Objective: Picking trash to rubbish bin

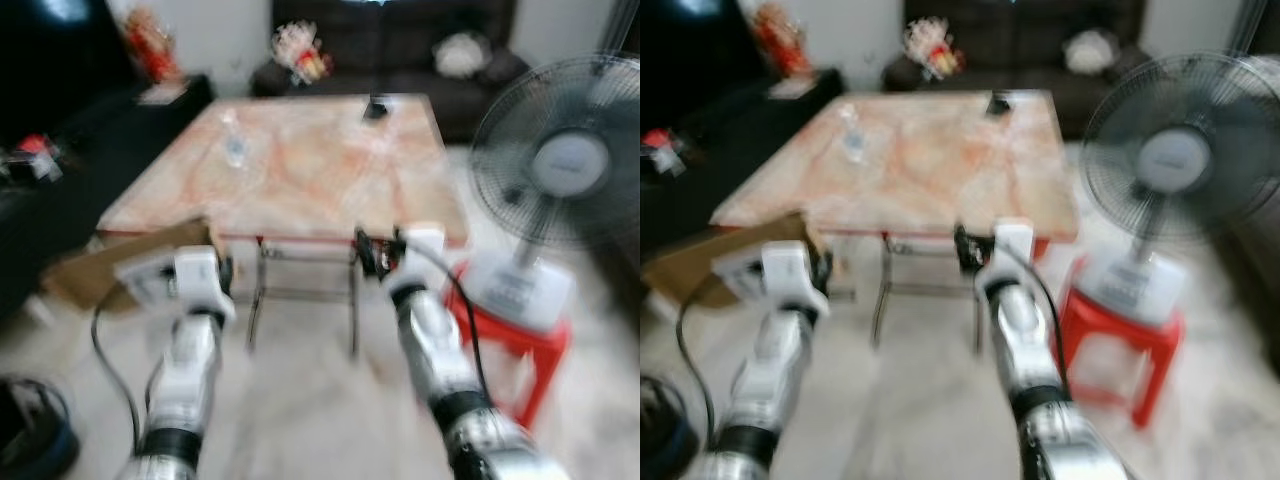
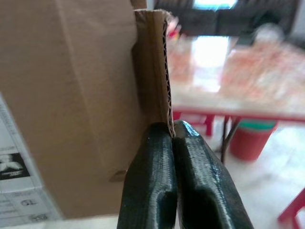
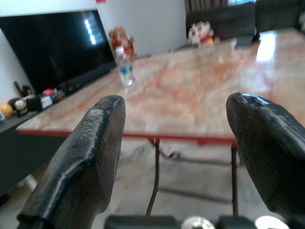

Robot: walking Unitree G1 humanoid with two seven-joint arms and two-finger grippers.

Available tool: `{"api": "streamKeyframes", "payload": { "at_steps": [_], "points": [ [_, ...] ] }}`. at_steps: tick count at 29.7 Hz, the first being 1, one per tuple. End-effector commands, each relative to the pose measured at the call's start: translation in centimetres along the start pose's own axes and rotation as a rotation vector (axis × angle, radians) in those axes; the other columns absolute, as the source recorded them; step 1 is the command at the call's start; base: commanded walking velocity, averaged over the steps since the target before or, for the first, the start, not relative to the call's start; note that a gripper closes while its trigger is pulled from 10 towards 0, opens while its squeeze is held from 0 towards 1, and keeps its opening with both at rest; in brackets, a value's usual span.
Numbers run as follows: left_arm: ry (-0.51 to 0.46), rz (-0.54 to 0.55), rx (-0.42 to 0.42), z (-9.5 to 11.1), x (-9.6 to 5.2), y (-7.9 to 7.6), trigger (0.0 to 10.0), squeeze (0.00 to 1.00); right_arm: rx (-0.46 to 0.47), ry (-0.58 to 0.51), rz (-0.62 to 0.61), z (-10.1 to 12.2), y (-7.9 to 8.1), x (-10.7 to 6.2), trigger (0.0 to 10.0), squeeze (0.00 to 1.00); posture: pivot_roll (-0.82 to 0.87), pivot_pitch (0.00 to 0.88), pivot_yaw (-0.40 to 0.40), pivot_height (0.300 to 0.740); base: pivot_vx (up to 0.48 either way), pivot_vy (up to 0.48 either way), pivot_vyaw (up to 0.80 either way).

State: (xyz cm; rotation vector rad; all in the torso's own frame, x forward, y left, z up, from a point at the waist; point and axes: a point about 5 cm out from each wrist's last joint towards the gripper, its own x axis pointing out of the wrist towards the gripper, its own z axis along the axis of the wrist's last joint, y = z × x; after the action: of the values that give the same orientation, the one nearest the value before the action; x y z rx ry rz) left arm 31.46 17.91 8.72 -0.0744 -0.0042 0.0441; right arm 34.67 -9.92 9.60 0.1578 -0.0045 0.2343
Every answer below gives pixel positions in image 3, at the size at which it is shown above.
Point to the dark grey sofa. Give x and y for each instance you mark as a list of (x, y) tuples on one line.
[(226, 21)]

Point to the clear plastic water bottle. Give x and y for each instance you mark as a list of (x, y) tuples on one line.
[(126, 69)]

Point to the black flat screen television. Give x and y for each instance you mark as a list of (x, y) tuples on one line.
[(54, 50)]

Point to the marble top red folding table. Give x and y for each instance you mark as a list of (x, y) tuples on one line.
[(190, 90)]

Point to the black and white figurine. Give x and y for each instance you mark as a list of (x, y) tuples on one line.
[(20, 107)]

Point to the red wall decoration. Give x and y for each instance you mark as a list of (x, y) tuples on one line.
[(101, 1)]

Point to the dark television cabinet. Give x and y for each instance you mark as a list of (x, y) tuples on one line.
[(21, 152)]

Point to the black remote control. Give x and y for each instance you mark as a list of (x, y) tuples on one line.
[(17, 87)]

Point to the black soundbar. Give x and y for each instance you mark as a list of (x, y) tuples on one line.
[(83, 80)]

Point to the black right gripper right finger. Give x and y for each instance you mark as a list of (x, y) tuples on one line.
[(269, 148)]

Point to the red small box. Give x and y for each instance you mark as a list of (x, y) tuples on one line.
[(48, 93)]

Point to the black box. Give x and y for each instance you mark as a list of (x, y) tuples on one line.
[(35, 102)]

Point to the brown teddy bear plush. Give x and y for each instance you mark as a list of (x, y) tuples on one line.
[(122, 38)]

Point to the yellow round figurine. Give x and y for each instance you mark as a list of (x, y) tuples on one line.
[(6, 110)]

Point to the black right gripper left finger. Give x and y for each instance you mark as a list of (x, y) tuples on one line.
[(78, 167)]

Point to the cartoon boy plush doll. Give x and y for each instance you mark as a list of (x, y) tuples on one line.
[(202, 33)]

